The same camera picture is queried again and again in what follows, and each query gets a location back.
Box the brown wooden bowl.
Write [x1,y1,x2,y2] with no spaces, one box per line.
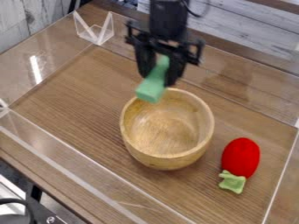
[119,88,215,171]

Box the red plush strawberry toy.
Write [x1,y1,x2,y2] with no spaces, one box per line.
[219,137,260,194]

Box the green rectangular block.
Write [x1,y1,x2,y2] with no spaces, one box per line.
[135,56,170,103]

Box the clear acrylic corner bracket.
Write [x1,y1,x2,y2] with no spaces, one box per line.
[72,11,115,46]

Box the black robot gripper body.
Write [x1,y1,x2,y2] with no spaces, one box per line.
[126,0,206,65]

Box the black cable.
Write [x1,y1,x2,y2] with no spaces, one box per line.
[0,198,30,217]

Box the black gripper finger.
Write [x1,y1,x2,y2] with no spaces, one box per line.
[164,53,187,87]
[135,44,156,78]

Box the black table leg clamp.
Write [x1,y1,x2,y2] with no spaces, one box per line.
[26,184,68,224]

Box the clear acrylic tray wall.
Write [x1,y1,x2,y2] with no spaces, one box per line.
[0,99,195,224]

